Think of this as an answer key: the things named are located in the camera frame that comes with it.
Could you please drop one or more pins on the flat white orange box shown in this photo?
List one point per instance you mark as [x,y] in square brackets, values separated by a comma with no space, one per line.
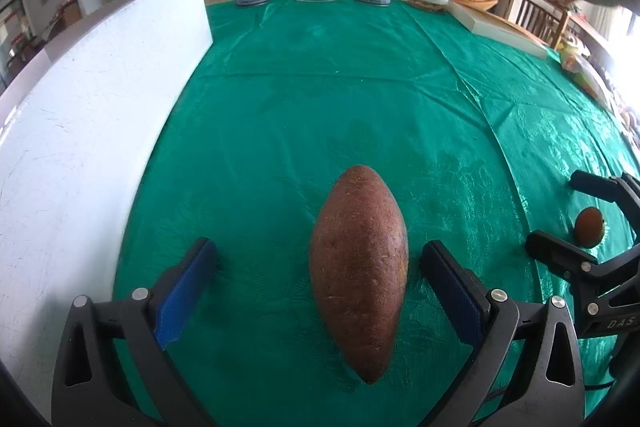
[500,29]

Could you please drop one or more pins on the long pointed sweet potato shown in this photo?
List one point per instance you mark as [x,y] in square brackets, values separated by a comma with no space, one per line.
[357,272]

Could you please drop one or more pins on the white plastic bag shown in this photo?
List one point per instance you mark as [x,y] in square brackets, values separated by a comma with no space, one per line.
[590,72]

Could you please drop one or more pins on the white foam board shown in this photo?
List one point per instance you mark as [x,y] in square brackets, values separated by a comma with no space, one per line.
[75,132]

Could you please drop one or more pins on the wooden bench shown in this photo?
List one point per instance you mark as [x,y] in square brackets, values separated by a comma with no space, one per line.
[540,12]

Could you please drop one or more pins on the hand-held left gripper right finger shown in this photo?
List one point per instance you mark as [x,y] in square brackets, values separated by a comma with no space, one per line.
[452,292]

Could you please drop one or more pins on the brown passion fruit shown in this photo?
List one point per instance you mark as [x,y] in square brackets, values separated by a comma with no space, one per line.
[589,227]

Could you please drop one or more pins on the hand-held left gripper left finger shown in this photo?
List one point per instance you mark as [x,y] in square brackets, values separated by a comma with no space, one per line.
[187,292]

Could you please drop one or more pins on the green tablecloth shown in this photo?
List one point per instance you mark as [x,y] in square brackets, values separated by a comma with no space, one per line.
[325,107]

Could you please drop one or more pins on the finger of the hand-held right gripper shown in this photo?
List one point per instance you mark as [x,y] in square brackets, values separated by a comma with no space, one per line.
[560,249]
[600,187]

